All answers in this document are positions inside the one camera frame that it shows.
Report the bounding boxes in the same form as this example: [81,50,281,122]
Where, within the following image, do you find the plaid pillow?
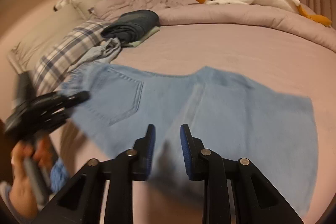
[31,20,116,93]

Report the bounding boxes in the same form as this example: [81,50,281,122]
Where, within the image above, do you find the person's left forearm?
[0,181,19,222]

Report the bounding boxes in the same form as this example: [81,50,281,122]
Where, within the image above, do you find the pink duvet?
[94,0,336,52]

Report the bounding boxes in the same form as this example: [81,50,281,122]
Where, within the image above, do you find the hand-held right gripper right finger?
[180,124,305,224]

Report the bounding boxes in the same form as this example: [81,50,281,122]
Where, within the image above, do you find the blue fluffy rug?
[50,158,70,193]

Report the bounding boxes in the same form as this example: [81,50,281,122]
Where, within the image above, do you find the large beige pillow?
[9,4,87,69]

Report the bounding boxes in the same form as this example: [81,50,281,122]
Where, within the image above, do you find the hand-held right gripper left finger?
[31,124,156,224]

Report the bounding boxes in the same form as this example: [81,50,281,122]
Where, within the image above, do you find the person's left hand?
[9,135,54,220]

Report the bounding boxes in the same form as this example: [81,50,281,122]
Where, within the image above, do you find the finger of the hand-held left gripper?
[51,91,90,109]
[39,110,69,133]

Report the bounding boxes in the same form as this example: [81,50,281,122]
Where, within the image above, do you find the light green folded cloth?
[129,27,160,47]

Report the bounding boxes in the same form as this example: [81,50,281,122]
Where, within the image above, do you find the white and grey plush toy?
[54,0,79,12]

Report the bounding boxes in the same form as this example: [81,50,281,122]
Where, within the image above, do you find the light blue denim pants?
[59,63,318,218]

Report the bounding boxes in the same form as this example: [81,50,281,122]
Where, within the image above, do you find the small beige pillow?
[72,0,111,20]

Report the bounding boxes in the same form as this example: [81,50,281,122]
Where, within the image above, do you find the folded dark jeans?
[101,10,160,43]

